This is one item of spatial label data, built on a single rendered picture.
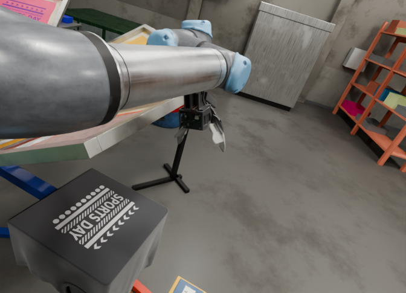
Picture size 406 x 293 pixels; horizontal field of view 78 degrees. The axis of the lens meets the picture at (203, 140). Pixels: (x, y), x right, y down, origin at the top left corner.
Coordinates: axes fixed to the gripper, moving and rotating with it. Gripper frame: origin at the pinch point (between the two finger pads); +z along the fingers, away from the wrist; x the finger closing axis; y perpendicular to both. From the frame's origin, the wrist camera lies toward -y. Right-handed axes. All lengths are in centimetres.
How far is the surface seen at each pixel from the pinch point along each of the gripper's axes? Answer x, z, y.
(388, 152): 188, 182, -461
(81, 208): -58, 39, 2
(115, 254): -32, 47, 11
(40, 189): -81, 35, 2
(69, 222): -56, 39, 10
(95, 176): -67, 36, -18
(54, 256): -51, 44, 22
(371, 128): 175, 171, -563
